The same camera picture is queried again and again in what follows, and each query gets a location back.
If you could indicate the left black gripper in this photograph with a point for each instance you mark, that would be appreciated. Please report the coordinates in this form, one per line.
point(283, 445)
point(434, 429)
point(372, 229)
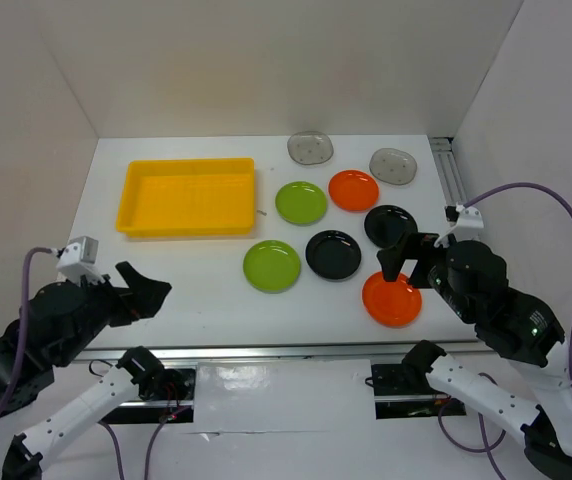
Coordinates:
point(147, 297)

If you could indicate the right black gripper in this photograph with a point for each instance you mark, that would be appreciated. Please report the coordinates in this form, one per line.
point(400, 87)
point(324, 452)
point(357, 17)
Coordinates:
point(391, 257)

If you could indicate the orange plate front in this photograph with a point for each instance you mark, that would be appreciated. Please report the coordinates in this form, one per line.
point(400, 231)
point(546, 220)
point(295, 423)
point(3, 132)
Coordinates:
point(391, 304)

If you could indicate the orange plate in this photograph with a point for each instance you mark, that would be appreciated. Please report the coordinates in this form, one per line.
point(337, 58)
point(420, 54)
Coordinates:
point(353, 190)
point(391, 304)

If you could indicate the black plate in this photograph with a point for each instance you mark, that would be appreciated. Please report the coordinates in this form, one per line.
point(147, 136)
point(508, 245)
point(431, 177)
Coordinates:
point(333, 255)
point(385, 224)

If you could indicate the clear smoky dish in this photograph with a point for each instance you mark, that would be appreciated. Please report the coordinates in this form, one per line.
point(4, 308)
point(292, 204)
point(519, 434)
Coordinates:
point(393, 166)
point(310, 148)

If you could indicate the green plate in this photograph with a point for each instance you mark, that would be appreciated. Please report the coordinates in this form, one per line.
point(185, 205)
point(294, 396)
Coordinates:
point(301, 203)
point(271, 266)

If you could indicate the green plate front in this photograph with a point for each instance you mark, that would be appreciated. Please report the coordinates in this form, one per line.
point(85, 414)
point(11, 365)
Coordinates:
point(271, 266)

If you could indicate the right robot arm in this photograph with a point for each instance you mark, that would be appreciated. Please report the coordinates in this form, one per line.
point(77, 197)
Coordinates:
point(518, 327)

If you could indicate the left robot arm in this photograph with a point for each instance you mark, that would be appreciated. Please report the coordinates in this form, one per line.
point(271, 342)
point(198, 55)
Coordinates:
point(26, 370)

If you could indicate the yellow plastic bin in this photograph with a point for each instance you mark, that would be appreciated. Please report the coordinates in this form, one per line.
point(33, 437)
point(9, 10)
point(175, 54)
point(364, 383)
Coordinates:
point(188, 198)

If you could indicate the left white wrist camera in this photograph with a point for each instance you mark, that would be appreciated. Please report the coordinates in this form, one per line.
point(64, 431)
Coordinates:
point(76, 261)

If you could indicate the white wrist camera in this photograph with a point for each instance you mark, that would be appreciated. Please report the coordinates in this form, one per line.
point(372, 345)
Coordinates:
point(76, 261)
point(466, 223)

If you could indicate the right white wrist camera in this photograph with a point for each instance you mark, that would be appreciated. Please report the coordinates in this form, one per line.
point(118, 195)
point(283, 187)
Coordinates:
point(466, 223)

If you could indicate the aluminium rail front edge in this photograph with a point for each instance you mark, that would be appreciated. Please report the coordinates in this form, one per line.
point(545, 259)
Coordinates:
point(238, 353)

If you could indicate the aluminium rail right side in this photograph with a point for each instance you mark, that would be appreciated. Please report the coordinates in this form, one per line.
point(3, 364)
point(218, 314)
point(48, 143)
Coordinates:
point(448, 172)

